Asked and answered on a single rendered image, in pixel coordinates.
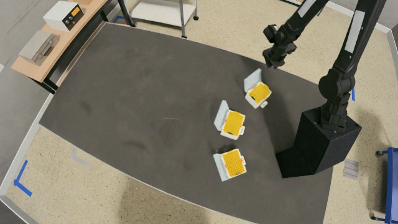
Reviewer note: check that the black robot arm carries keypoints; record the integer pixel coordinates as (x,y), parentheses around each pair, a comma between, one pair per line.
(340,80)

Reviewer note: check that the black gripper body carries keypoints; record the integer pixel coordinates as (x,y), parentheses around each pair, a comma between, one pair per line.
(272,58)

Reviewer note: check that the yellow pipette tip rack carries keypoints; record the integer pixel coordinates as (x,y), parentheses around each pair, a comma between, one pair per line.
(259,93)
(233,123)
(233,163)

